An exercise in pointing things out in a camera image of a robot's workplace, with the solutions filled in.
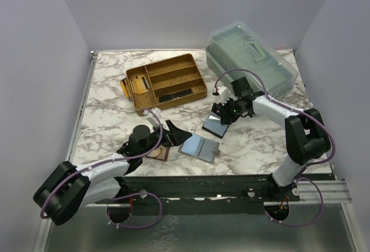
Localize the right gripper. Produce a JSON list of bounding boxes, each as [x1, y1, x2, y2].
[[217, 97, 243, 125]]

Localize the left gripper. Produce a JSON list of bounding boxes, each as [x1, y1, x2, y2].
[[140, 120, 192, 157]]

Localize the black card holder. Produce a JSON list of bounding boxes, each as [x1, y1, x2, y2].
[[202, 112, 229, 139]]

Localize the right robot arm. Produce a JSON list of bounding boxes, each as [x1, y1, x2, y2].
[[213, 77, 335, 201]]

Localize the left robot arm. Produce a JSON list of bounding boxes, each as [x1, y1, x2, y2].
[[33, 120, 192, 225]]

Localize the brown card holder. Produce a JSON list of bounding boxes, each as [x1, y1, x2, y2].
[[146, 146, 169, 162]]

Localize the grey card holder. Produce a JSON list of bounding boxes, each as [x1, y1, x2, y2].
[[178, 134, 220, 164]]

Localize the black VIP card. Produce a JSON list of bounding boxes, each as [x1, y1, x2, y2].
[[158, 88, 193, 103]]

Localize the gold cards beside tray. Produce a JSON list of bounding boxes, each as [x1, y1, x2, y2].
[[120, 78, 132, 100]]

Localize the woven rattan divider tray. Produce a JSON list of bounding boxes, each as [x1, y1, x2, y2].
[[125, 53, 208, 116]]

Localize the green clear-lid storage box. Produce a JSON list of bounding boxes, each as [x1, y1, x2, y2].
[[206, 21, 298, 99]]

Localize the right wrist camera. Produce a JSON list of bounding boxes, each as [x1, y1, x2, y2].
[[212, 86, 231, 104]]

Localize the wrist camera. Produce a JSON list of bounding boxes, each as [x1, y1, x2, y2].
[[143, 107, 161, 128], [212, 86, 231, 104]]

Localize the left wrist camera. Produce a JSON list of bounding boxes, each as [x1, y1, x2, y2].
[[143, 107, 161, 128]]

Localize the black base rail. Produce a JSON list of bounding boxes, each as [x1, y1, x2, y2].
[[95, 173, 310, 217]]

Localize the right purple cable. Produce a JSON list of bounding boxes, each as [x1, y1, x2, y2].
[[214, 69, 338, 228]]

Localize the purple cable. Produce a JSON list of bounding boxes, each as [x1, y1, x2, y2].
[[39, 108, 164, 229], [214, 69, 338, 228]]

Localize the aluminium frame rail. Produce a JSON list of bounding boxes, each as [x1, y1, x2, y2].
[[297, 180, 352, 205]]

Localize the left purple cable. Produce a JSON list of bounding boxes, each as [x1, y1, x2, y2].
[[39, 108, 164, 229]]

